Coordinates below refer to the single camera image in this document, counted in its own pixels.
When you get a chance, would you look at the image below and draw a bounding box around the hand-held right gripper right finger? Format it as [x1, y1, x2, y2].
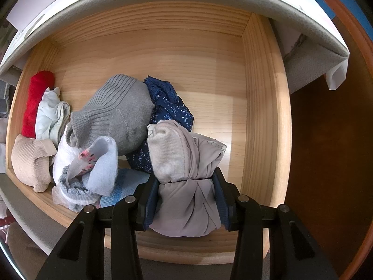
[211, 168, 340, 280]

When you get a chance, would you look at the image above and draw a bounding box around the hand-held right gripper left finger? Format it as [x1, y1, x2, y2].
[35, 178, 159, 280]

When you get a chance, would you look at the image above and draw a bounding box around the taupe knotted underwear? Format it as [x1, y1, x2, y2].
[146, 119, 228, 238]

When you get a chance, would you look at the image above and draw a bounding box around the light blue sock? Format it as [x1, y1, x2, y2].
[99, 168, 150, 209]

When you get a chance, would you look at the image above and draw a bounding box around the white sock with pink print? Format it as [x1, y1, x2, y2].
[52, 136, 118, 197]

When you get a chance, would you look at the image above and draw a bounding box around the grey white knit sock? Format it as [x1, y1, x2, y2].
[52, 166, 101, 213]

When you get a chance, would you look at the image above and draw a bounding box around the grey ribbed sock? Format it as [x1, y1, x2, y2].
[65, 74, 156, 156]

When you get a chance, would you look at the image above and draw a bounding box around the navy floral underwear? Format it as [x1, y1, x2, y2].
[127, 75, 195, 173]

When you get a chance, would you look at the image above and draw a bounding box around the beige ribbed underwear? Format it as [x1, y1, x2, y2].
[12, 134, 57, 193]

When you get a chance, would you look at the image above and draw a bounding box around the mint green underwear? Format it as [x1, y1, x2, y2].
[35, 87, 71, 149]

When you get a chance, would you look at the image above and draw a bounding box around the light wooden drawer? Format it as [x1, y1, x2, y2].
[6, 1, 292, 266]

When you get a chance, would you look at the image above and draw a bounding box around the red folded cloth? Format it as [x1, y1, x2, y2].
[22, 70, 55, 138]

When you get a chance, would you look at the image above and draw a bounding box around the white cloth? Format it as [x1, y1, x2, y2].
[325, 55, 350, 91]

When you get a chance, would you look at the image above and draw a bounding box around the blue foam mat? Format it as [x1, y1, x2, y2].
[313, 0, 340, 21]

